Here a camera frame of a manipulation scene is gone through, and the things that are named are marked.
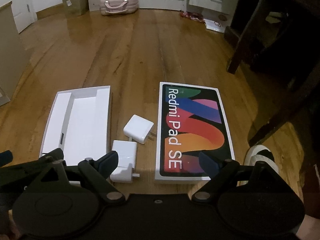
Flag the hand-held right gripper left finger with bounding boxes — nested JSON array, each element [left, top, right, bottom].
[[25, 150, 125, 205]]

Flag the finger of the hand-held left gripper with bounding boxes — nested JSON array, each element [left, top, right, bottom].
[[0, 151, 13, 167], [0, 148, 64, 187]]

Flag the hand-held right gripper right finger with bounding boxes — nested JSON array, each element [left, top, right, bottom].
[[191, 152, 290, 204]]

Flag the white charger plug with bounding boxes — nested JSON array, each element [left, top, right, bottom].
[[109, 140, 141, 183], [123, 114, 157, 145]]

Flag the colourful printed tablet box lid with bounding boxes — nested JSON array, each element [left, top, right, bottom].
[[154, 81, 235, 184]]

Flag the white box tray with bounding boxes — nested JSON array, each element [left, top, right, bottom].
[[39, 85, 112, 167]]

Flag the white and black shoe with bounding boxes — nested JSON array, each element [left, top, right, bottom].
[[244, 145, 279, 178]]

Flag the white flat cardboard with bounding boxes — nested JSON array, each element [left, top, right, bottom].
[[204, 11, 232, 33]]

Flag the dark wooden table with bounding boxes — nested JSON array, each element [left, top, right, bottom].
[[224, 0, 320, 150]]

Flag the red wrapper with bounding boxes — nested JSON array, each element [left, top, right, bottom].
[[180, 10, 205, 22]]

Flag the white door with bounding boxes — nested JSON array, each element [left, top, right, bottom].
[[11, 0, 35, 34]]

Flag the pink suitcase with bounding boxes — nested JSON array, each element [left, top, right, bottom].
[[99, 0, 139, 16]]

